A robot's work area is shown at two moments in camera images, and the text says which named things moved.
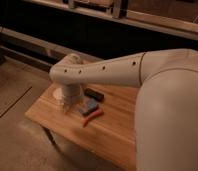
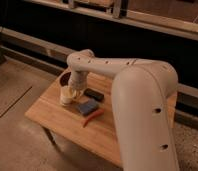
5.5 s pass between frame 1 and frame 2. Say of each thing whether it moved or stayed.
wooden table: stayed
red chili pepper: stayed
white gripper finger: moved
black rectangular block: stayed
